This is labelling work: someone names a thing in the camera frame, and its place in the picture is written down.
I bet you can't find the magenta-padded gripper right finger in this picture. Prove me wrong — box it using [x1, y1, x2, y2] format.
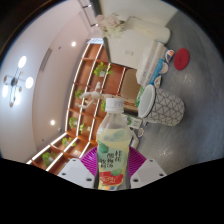
[129, 146, 168, 188]

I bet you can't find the ceiling chandelier with round lamps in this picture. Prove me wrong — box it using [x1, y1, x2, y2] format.
[1, 55, 35, 108]

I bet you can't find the wide green-white carton box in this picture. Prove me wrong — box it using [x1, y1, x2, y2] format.
[134, 85, 146, 108]

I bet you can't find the tall green-white drink carton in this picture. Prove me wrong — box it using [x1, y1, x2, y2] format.
[125, 114, 143, 131]

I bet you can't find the white mug with black lines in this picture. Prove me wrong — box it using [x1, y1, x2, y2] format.
[137, 84, 186, 128]

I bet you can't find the flat round red coaster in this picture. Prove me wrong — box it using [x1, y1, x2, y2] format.
[173, 47, 191, 71]

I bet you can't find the white vase with pale flowers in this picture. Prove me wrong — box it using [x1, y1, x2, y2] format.
[95, 12, 172, 44]

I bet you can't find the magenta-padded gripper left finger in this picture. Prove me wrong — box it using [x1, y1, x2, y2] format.
[57, 146, 99, 189]

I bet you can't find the small colourful round sticker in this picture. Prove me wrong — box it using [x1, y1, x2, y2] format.
[153, 75, 163, 89]
[159, 62, 170, 75]
[165, 49, 176, 63]

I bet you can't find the ceiling air vent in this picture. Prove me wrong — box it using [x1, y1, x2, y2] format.
[39, 48, 53, 73]

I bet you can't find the tan upholstered chair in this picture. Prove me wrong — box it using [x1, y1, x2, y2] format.
[119, 68, 143, 108]

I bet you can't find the orange wooden shelf unit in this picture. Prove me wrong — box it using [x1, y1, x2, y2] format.
[25, 41, 148, 176]

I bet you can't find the yellow-green drink bottle white cap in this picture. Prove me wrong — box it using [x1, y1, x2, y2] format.
[95, 97, 132, 191]

